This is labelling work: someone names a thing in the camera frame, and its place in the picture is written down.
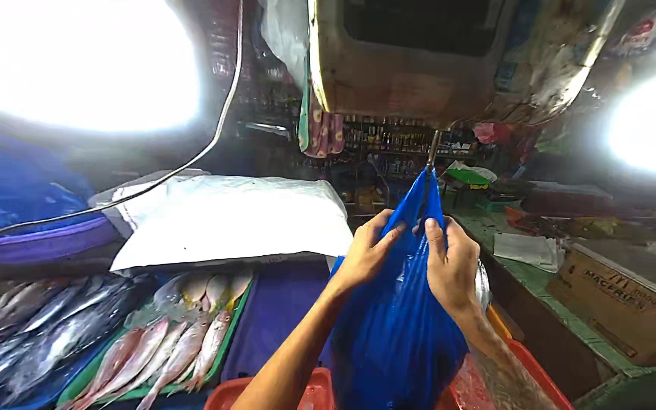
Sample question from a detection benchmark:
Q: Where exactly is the person's right hand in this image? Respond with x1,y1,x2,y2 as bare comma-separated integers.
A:
413,215,481,320

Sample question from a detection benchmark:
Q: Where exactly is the person's left hand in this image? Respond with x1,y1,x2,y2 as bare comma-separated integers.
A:
336,208,407,293

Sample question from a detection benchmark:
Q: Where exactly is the blue plastic bag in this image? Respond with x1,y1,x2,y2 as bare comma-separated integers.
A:
328,166,470,410

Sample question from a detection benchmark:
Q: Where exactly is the green and white packet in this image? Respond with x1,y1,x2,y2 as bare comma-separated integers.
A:
443,160,498,190

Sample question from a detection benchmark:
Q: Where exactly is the shelf with bottles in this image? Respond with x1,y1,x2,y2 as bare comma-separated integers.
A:
328,114,494,214

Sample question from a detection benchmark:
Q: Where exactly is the metal scale hook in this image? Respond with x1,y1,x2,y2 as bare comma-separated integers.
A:
427,129,443,172

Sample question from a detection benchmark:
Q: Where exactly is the orange plastic object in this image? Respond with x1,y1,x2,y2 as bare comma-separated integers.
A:
486,301,514,341

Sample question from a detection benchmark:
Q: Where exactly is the pink spotted cloth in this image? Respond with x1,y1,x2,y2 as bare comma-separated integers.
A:
302,107,345,159

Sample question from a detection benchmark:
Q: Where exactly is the pink plastic bag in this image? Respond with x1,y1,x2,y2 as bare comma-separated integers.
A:
472,122,512,145

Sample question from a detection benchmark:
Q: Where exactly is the white sack cover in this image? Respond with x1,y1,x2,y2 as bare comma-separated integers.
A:
110,173,355,276

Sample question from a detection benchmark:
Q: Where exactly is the green counter table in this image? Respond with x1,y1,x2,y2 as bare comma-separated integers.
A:
442,182,656,410

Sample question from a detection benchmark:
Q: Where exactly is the dark purple plastic board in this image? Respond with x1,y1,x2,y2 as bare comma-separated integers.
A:
220,260,342,384

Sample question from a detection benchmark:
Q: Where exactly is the hanging weighing scale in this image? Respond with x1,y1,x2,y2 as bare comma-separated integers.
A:
307,0,628,130

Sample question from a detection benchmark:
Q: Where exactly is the large red basin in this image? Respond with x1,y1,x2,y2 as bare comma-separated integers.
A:
434,339,577,410

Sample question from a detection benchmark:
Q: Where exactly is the small red basin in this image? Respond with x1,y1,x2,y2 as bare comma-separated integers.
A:
203,367,336,410

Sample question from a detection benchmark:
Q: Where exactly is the brown cardboard box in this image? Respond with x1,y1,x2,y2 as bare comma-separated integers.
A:
546,243,656,366

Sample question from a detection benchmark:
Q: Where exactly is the green fish tray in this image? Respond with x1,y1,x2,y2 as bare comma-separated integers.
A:
56,276,255,408

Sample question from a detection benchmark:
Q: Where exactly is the white translucent plastic bag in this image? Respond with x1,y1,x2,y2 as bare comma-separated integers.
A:
259,0,311,89

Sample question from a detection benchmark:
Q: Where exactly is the clear plastic ice bag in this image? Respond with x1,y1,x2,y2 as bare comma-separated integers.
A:
124,272,211,329

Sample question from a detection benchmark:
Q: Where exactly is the pile of pink fish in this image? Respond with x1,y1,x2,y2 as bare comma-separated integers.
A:
56,270,254,410

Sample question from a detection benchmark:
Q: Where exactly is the purple basin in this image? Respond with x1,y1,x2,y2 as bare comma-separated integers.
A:
0,213,121,264

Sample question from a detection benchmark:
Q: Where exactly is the blue fish tray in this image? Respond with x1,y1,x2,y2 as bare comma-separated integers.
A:
0,326,126,410

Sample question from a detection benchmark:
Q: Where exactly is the pile of silver fish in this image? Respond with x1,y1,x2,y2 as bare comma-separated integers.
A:
0,274,158,408

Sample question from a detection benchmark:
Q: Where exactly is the crumpled large blue plastic sheet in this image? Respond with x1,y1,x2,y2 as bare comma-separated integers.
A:
0,134,96,237

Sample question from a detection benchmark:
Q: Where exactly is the teal strap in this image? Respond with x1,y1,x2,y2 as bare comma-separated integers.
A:
298,54,311,153

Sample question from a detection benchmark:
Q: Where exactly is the grey cable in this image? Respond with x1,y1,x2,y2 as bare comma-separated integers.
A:
0,0,244,247

